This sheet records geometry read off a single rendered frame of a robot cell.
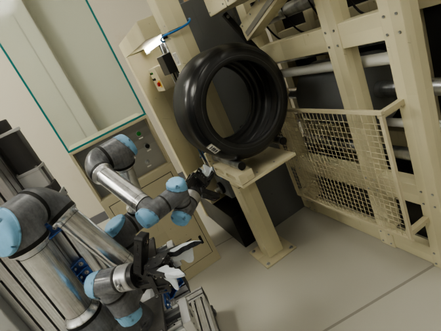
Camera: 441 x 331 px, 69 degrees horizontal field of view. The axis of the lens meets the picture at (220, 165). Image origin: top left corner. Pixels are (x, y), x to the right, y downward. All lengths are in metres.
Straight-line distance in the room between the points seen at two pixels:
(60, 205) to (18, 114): 3.47
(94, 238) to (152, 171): 1.26
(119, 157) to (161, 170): 0.88
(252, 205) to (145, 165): 0.80
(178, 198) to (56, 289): 0.48
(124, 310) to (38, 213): 0.37
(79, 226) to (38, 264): 0.15
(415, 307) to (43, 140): 4.04
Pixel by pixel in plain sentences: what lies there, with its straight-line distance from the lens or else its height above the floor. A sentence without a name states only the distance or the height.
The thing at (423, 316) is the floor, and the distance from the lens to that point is 1.96.
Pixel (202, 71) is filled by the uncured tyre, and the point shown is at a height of 1.41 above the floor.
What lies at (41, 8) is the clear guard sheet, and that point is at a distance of 2.27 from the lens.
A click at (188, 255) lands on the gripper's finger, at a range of 0.95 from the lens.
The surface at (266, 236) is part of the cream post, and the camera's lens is 2.35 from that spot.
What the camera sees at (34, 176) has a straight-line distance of 1.36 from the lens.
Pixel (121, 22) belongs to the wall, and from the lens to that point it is 4.34.
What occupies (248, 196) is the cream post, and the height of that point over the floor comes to 0.53.
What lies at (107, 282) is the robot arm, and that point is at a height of 1.07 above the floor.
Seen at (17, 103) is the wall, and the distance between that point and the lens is 4.51.
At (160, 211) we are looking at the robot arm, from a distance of 1.17.
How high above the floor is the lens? 1.52
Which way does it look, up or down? 20 degrees down
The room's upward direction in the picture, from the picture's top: 25 degrees counter-clockwise
